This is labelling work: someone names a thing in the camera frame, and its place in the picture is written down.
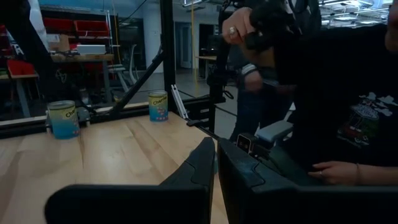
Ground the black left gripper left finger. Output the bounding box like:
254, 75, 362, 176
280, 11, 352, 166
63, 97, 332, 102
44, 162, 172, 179
44, 136, 216, 224

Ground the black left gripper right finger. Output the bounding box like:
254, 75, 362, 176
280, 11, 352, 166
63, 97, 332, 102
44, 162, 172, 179
216, 138, 398, 224

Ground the cherries can blue label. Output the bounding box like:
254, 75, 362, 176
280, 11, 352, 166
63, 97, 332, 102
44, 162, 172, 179
46, 100, 81, 140
147, 90, 169, 123

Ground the person's hand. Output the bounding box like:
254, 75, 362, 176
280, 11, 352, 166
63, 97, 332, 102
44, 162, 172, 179
307, 161, 358, 187
221, 6, 253, 45
243, 70, 265, 93

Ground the office chair grey armrest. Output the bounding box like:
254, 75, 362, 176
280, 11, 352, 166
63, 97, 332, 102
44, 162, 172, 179
254, 119, 295, 146

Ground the person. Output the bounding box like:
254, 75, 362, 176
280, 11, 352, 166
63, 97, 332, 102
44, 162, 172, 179
228, 43, 296, 144
273, 0, 398, 187

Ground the silver aluminium bar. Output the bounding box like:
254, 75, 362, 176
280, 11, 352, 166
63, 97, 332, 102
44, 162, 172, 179
170, 83, 190, 120

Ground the white chair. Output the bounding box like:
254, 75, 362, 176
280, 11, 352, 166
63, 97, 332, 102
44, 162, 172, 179
108, 43, 139, 93

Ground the wooden workbench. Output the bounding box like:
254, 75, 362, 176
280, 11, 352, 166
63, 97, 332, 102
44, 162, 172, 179
49, 53, 115, 103

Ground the white box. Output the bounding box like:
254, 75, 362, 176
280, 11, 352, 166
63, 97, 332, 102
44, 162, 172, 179
76, 44, 107, 55

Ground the metal storage rack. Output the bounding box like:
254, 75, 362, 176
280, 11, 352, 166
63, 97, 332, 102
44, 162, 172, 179
40, 7, 114, 55

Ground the small wooden table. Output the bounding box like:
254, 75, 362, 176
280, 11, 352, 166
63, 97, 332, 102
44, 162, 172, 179
7, 73, 41, 118

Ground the cardboard box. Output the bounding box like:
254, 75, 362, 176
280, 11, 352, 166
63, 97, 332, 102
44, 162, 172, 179
47, 33, 71, 52

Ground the red storage bin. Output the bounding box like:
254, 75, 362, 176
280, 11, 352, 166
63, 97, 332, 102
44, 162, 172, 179
74, 20, 110, 37
6, 58, 37, 77
43, 17, 75, 34

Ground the small grey camera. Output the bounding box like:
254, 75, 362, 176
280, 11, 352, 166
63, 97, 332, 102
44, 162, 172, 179
235, 133, 259, 156

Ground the yellow hanging cord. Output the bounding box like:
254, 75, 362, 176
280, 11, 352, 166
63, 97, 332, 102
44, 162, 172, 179
190, 0, 200, 94

